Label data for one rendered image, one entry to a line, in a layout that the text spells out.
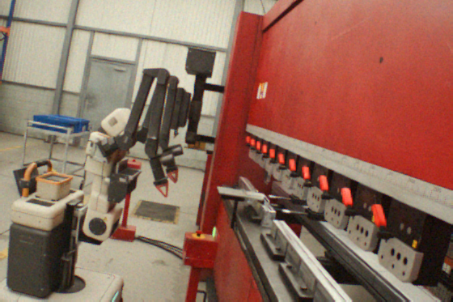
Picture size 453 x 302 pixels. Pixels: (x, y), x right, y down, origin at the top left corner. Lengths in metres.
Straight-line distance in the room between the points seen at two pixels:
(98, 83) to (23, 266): 7.71
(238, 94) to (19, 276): 2.07
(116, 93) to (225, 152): 6.58
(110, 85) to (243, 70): 6.66
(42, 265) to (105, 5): 8.29
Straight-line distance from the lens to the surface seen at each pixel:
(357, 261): 1.74
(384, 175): 1.07
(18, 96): 10.61
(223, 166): 3.27
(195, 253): 2.09
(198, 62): 3.39
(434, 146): 0.91
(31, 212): 2.24
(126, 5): 9.89
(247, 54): 3.28
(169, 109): 2.42
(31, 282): 2.39
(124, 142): 2.01
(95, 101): 9.75
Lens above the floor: 1.47
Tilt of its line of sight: 3 degrees down
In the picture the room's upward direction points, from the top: 10 degrees clockwise
